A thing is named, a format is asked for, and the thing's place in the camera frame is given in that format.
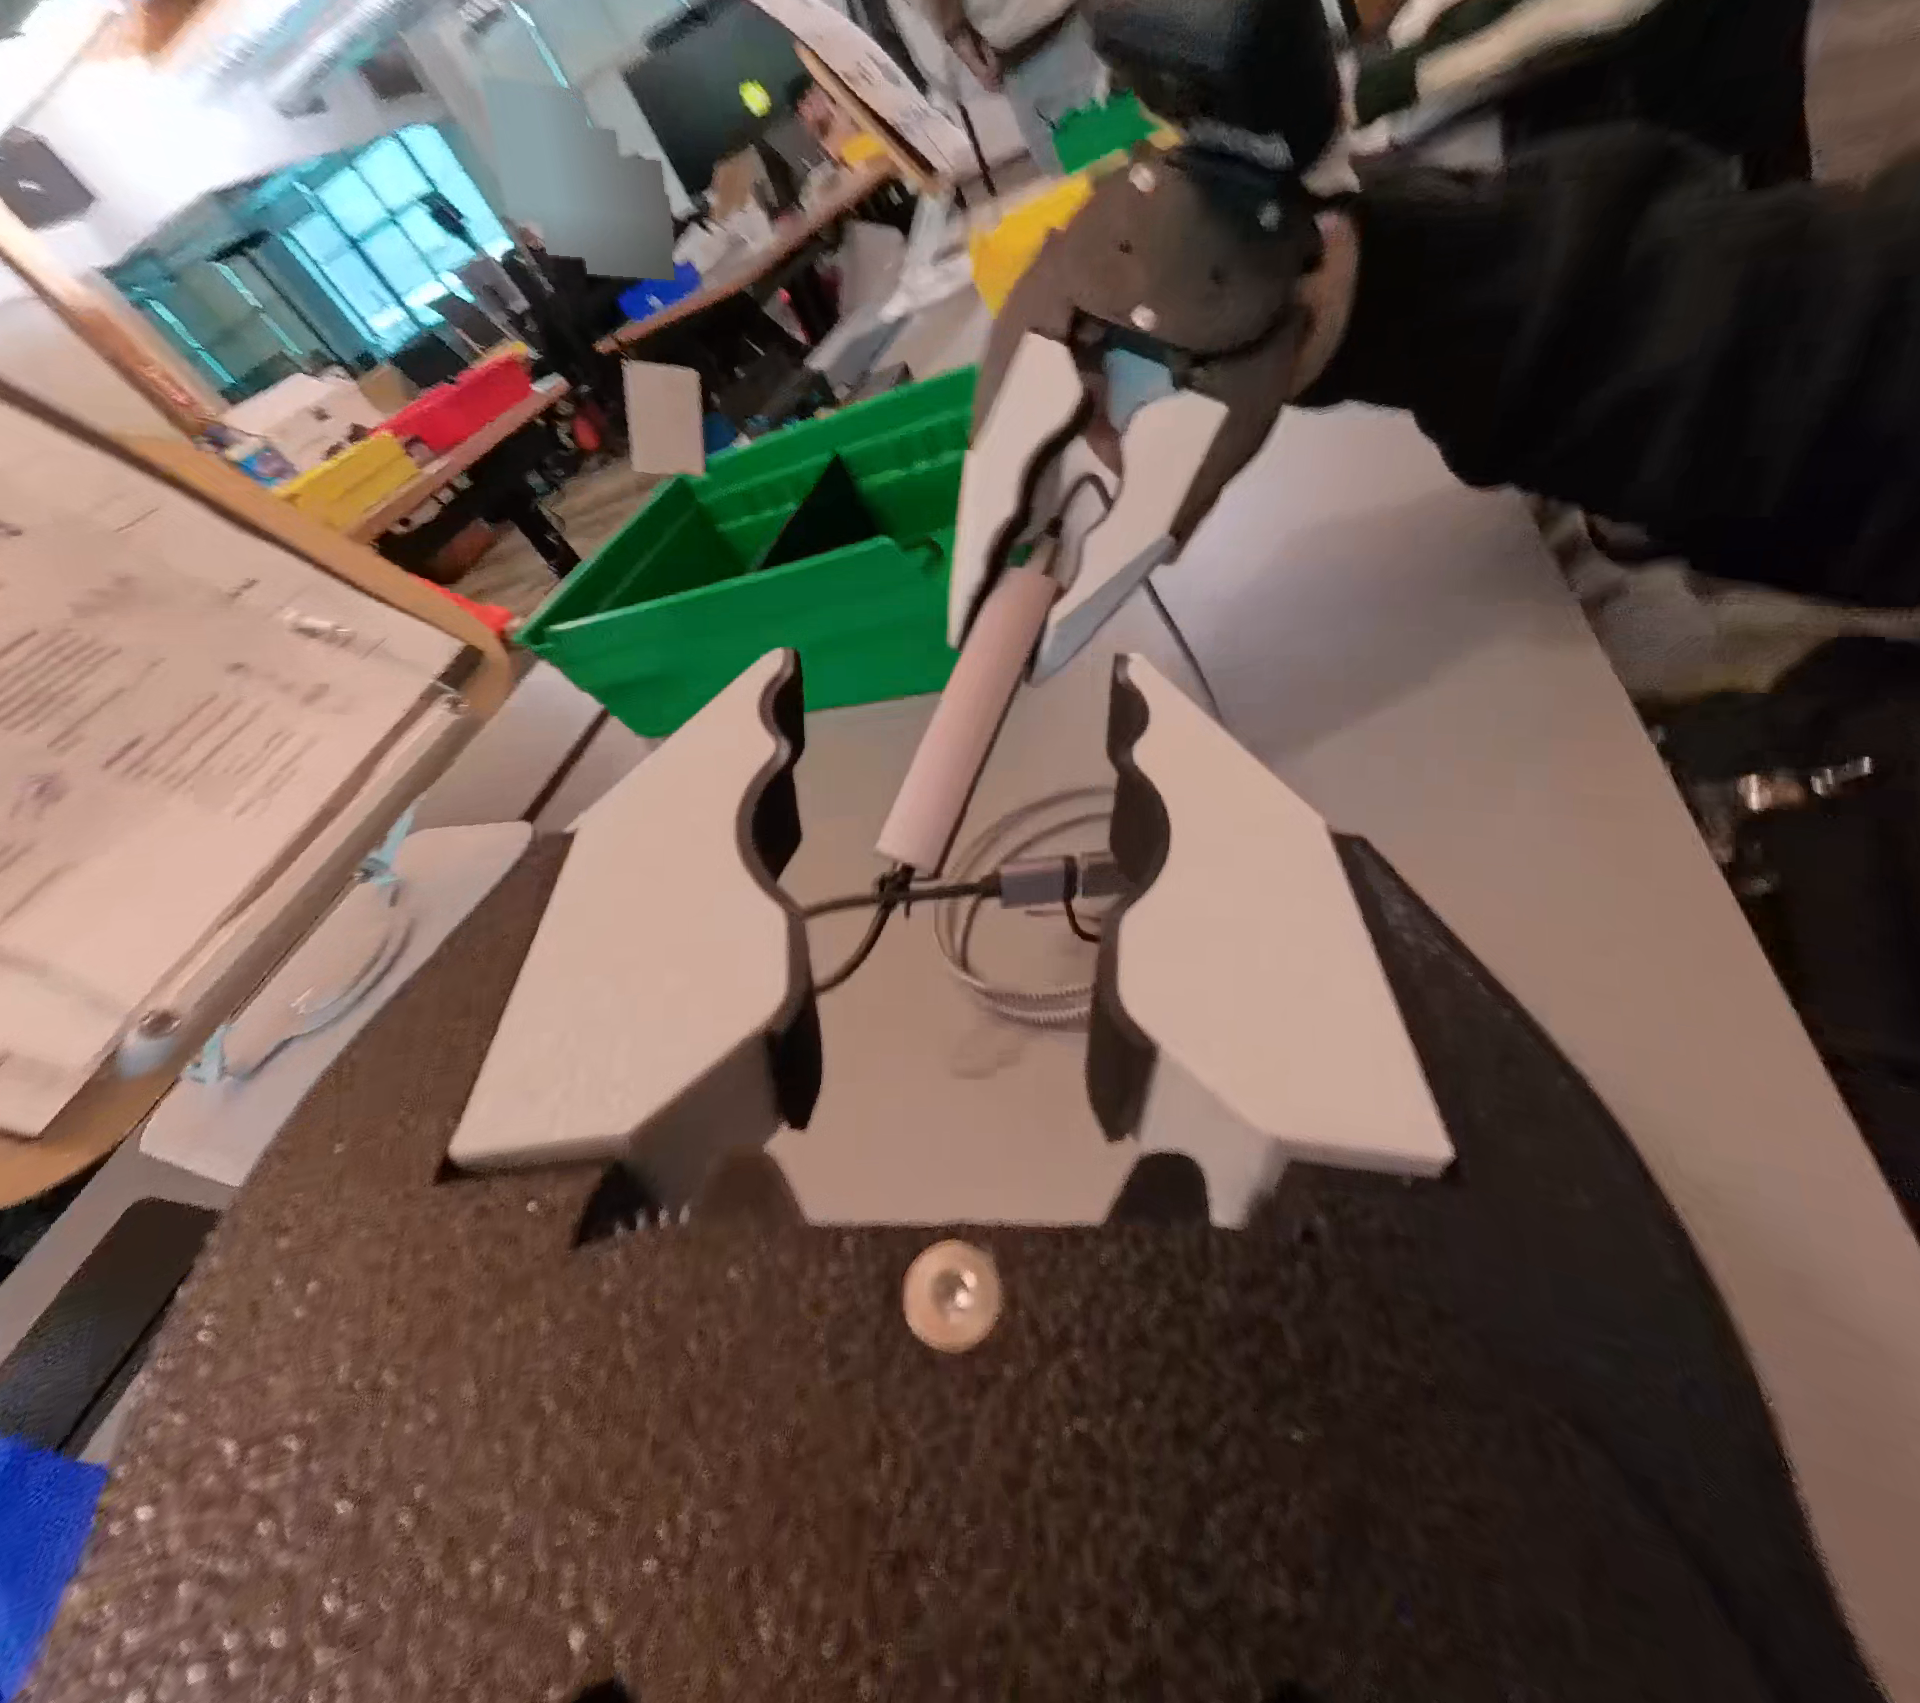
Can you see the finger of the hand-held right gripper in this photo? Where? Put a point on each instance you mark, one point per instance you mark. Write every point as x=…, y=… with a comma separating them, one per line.
x=1005, y=443
x=1155, y=489

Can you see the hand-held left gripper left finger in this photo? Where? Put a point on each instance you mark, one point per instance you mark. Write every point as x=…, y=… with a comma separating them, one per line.
x=644, y=985

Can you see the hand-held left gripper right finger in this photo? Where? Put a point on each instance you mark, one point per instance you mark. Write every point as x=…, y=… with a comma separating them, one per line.
x=1274, y=985

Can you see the grey USB hub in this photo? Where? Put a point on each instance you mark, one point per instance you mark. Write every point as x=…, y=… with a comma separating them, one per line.
x=961, y=715

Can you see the green plastic bin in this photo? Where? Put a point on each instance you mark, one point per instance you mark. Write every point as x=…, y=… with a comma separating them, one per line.
x=1102, y=131
x=675, y=625

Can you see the person's right forearm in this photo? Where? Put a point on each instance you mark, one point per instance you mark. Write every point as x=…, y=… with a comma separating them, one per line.
x=1650, y=339

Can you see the grey desk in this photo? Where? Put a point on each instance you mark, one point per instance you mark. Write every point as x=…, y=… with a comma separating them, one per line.
x=1425, y=759

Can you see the person's right hand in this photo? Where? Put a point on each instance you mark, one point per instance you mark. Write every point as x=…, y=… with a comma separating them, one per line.
x=1332, y=293

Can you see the yellow plastic bin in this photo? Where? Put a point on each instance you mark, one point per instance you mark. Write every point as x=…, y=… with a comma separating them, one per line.
x=352, y=481
x=1028, y=233

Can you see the black bin divider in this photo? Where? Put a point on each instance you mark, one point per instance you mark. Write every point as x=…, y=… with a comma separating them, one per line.
x=824, y=519

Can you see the white cardboard box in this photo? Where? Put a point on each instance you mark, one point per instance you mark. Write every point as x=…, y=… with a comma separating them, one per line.
x=663, y=421

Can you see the blue plastic bin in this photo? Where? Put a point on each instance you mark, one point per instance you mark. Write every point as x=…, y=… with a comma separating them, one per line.
x=38, y=1538
x=661, y=293

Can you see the wooden document stand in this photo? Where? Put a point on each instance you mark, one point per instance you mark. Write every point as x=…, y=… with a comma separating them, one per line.
x=840, y=39
x=180, y=715

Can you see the red plastic bin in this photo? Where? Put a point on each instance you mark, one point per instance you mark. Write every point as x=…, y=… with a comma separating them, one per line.
x=464, y=401

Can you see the white printed box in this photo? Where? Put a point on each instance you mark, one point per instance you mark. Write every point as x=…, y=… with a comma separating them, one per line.
x=300, y=421

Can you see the black wall speaker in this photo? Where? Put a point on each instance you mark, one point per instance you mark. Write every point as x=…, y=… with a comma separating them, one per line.
x=38, y=177

